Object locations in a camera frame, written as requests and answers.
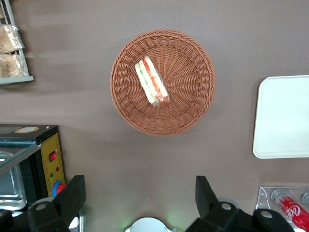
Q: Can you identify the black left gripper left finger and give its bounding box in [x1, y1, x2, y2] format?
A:
[0, 175, 86, 232]

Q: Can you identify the plastic wrapped sandwich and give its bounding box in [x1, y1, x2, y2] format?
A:
[134, 56, 171, 109]

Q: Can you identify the brown round wicker basket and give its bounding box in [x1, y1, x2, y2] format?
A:
[110, 29, 216, 136]

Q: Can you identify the steel pan in warmer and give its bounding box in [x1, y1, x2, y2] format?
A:
[0, 151, 27, 211]

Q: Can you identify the red cola can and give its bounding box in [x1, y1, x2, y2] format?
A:
[270, 188, 309, 229]

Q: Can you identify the bagged bread in clear wrap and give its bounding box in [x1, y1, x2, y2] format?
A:
[0, 24, 25, 54]
[0, 53, 28, 78]

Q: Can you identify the grey metal shelf rack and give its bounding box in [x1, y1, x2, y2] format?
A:
[0, 0, 34, 85]

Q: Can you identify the black food warmer yellow panel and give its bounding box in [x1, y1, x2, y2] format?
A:
[0, 124, 67, 211]

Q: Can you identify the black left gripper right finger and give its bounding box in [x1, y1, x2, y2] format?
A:
[184, 175, 295, 232]

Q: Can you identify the clear acrylic can holder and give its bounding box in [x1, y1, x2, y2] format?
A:
[255, 186, 309, 232]

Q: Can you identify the cream rectangular plastic tray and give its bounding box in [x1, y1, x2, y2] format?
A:
[253, 75, 309, 160]

